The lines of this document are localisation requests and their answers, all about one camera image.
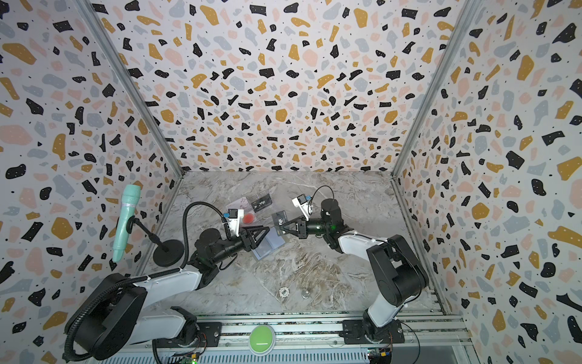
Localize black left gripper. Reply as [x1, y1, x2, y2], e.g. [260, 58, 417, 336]
[213, 225, 272, 268]

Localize black VIP credit card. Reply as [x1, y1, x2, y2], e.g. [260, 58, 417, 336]
[271, 210, 288, 236]

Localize red circle credit card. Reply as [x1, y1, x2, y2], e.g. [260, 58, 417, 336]
[242, 213, 256, 225]

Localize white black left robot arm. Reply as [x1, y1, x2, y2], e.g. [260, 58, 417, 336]
[63, 226, 270, 362]

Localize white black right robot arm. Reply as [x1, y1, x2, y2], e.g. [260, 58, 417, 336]
[280, 194, 429, 343]

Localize clear acrylic card box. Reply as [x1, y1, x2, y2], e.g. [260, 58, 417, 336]
[226, 194, 273, 227]

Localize black microphone stand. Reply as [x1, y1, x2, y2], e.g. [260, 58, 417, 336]
[126, 216, 185, 267]

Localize green push button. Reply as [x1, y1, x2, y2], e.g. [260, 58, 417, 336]
[249, 325, 276, 356]

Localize mint green microphone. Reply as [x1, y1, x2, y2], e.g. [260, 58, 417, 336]
[112, 184, 141, 263]

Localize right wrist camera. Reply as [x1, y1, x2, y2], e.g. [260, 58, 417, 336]
[292, 194, 312, 221]

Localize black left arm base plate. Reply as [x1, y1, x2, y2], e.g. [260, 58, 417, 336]
[157, 322, 223, 350]

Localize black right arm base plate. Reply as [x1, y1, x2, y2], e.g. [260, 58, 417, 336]
[339, 318, 405, 345]

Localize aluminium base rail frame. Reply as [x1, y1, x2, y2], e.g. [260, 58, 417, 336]
[85, 311, 483, 364]

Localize aluminium left corner post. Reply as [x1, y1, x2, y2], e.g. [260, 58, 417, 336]
[72, 1, 184, 180]

